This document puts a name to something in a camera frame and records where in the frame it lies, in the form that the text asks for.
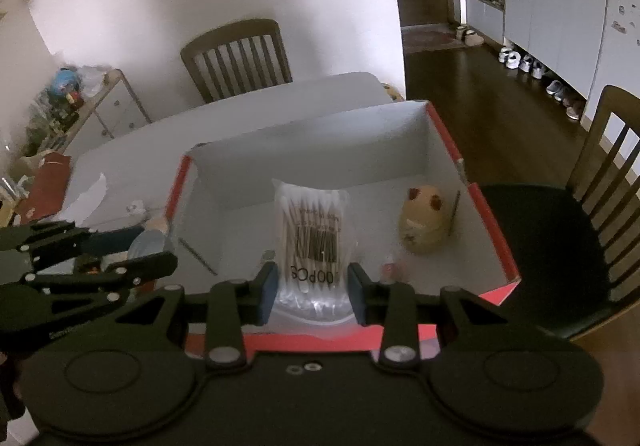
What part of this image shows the brown doormat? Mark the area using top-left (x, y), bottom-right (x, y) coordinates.
top-left (402, 28), bottom-right (472, 55)

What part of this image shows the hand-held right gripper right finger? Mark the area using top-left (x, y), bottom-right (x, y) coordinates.
top-left (347, 262), bottom-right (546, 371)

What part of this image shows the white appliance with stickers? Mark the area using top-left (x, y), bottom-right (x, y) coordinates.
top-left (581, 0), bottom-right (640, 128)

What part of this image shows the wooden chair with black seat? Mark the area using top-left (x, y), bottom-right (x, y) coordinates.
top-left (477, 84), bottom-right (640, 343)

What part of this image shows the row of shoes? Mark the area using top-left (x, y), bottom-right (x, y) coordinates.
top-left (498, 46), bottom-right (587, 123)

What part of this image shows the wooden sideboard with white doors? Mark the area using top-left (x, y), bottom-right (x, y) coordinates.
top-left (64, 68), bottom-right (152, 153)

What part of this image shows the pair of slippers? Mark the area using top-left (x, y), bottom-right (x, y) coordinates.
top-left (456, 25), bottom-right (485, 47)

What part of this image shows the red paper bag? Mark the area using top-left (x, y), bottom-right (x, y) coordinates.
top-left (12, 153), bottom-right (74, 226)

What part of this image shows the yellow spotted plush toy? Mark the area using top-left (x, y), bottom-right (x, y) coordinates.
top-left (398, 186), bottom-right (454, 255)

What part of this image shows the red cardboard box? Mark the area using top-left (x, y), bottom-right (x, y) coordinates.
top-left (165, 99), bottom-right (522, 361)

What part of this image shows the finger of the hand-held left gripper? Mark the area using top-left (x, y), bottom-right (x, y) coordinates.
top-left (0, 220), bottom-right (147, 277)
top-left (24, 250), bottom-right (179, 303)

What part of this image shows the white paper sheet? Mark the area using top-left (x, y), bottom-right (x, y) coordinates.
top-left (50, 173), bottom-right (109, 228)

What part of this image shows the white plastic bag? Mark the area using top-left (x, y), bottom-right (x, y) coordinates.
top-left (80, 64), bottom-right (112, 89)

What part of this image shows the tall white wall cabinet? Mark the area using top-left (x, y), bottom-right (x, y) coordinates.
top-left (465, 0), bottom-right (640, 77)

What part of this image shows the wooden slatted chair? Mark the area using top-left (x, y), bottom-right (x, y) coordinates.
top-left (179, 18), bottom-right (294, 105)

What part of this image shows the cotton swab pack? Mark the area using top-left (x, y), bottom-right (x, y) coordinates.
top-left (272, 178), bottom-right (359, 328)

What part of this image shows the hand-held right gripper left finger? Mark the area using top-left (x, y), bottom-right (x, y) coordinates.
top-left (75, 262), bottom-right (279, 370)

